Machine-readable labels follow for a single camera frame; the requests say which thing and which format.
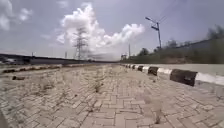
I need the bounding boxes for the row of bushes and trees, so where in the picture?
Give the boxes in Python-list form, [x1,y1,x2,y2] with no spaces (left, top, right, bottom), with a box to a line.
[128,25,224,65]

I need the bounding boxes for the thin pole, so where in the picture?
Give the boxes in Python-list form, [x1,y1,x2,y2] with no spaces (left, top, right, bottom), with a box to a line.
[128,43,132,60]

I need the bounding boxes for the grey brick paved path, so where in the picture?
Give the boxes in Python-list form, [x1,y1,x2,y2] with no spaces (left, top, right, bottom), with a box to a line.
[0,63,224,128]

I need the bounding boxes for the black and white striped kerb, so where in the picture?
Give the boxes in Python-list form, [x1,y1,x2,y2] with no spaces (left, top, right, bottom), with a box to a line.
[120,63,224,88]

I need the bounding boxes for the low worn kerb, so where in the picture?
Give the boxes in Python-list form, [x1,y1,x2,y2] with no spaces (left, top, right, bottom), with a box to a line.
[0,63,98,75]

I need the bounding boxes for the utility pole with crossarm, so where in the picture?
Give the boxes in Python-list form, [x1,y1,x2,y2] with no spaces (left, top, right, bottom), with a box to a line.
[144,16,163,50]

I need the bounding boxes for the overhead wires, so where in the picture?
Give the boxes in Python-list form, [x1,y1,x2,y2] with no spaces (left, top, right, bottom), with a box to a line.
[156,0,188,24]

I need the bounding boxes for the steel lattice pylon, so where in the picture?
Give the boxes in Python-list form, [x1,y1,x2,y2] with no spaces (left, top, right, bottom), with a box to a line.
[72,26,90,61]

